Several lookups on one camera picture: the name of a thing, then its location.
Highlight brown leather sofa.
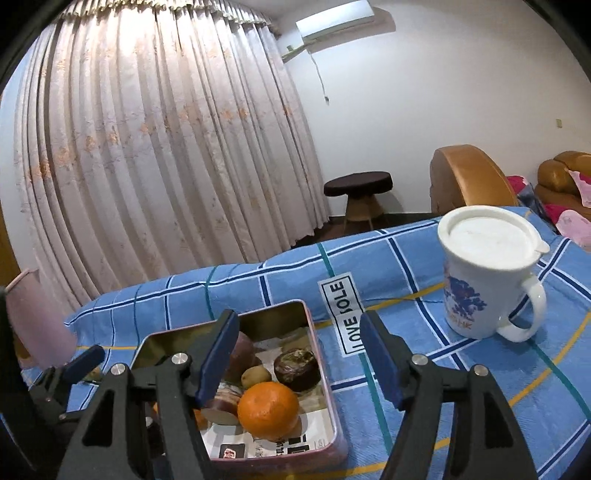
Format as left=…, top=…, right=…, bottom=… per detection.
left=536, top=150, right=591, bottom=208

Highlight blue plaid cloth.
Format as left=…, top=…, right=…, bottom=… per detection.
left=0, top=206, right=591, bottom=480

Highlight small yellow fruit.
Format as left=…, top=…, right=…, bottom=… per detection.
left=241, top=366, right=270, bottom=389

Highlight floral beige curtain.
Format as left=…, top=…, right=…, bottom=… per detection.
left=11, top=0, right=331, bottom=315

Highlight white air conditioner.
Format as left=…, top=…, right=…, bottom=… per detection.
left=295, top=0, right=375, bottom=40

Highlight round dark brown stool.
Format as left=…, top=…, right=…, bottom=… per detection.
left=323, top=172, right=393, bottom=230

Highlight air conditioner pipe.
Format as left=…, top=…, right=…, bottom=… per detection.
left=281, top=42, right=311, bottom=63

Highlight brown leather sofa armrest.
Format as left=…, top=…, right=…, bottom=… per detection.
left=429, top=144, right=520, bottom=215

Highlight large orange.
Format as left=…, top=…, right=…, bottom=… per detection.
left=237, top=381, right=301, bottom=441

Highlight white printed mug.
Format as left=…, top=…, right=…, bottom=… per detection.
left=442, top=240, right=548, bottom=343

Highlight pink patterned cloth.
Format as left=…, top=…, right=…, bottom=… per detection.
left=545, top=203, right=591, bottom=252

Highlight air conditioner power cable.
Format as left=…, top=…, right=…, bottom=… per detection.
left=310, top=52, right=331, bottom=104

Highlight wooden wardrobe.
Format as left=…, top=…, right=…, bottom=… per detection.
left=0, top=203, right=21, bottom=287

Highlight white cloth label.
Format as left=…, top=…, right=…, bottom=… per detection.
left=321, top=272, right=365, bottom=356

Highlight dark brown fruit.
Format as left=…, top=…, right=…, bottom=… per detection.
left=274, top=348, right=321, bottom=393

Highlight purple round fruit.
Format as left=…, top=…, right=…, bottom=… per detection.
left=228, top=331, right=260, bottom=384

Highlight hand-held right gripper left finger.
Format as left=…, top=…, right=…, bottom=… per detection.
left=55, top=309, right=241, bottom=480

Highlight red cloth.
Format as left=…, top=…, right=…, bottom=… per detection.
left=505, top=174, right=536, bottom=199

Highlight newspaper liner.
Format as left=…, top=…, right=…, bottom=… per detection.
left=201, top=332, right=340, bottom=460

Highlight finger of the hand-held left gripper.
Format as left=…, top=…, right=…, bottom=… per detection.
left=28, top=344, right=107, bottom=418

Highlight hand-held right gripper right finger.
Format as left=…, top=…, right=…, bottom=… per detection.
left=359, top=311, right=539, bottom=480

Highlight pink metal tin box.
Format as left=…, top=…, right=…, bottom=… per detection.
left=130, top=299, right=349, bottom=467

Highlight pink electric kettle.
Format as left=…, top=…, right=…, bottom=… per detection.
left=4, top=269, right=79, bottom=370

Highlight white mug lid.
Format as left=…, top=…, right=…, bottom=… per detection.
left=437, top=205, right=551, bottom=273

